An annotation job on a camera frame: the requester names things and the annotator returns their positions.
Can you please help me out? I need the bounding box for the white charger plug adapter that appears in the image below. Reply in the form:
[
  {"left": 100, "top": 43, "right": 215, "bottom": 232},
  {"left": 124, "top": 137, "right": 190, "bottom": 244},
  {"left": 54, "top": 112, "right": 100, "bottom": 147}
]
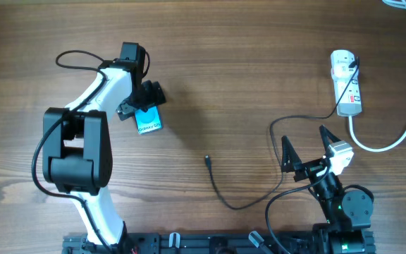
[{"left": 331, "top": 60, "right": 358, "bottom": 81}]

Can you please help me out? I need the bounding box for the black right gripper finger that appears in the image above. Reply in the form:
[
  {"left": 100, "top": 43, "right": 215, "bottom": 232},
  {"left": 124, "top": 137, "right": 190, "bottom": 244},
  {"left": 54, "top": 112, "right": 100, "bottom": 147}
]
[
  {"left": 281, "top": 135, "right": 302, "bottom": 166},
  {"left": 319, "top": 125, "right": 340, "bottom": 150}
]

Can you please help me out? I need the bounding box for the black charging cable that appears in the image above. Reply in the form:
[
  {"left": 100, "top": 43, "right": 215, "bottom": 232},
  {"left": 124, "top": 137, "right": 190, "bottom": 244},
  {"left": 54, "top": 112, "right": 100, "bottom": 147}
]
[{"left": 204, "top": 56, "right": 361, "bottom": 211}]

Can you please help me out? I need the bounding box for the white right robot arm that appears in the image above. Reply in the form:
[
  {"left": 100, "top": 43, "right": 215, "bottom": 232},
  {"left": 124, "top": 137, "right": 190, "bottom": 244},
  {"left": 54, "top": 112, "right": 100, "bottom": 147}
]
[{"left": 278, "top": 126, "right": 376, "bottom": 254}]

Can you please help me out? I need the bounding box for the smartphone with teal screen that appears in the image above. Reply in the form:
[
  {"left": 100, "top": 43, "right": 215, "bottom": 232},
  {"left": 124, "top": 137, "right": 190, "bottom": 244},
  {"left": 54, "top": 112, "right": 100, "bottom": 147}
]
[{"left": 135, "top": 107, "right": 163, "bottom": 135}]

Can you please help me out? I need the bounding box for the white power strip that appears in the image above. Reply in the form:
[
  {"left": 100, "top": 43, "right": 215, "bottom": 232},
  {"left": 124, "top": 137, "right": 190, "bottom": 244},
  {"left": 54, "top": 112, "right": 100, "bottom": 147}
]
[{"left": 331, "top": 49, "right": 362, "bottom": 117}]

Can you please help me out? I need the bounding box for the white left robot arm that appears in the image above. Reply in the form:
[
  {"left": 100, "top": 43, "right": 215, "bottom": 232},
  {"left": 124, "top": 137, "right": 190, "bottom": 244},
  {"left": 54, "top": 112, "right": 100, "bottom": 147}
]
[{"left": 32, "top": 42, "right": 166, "bottom": 253}]

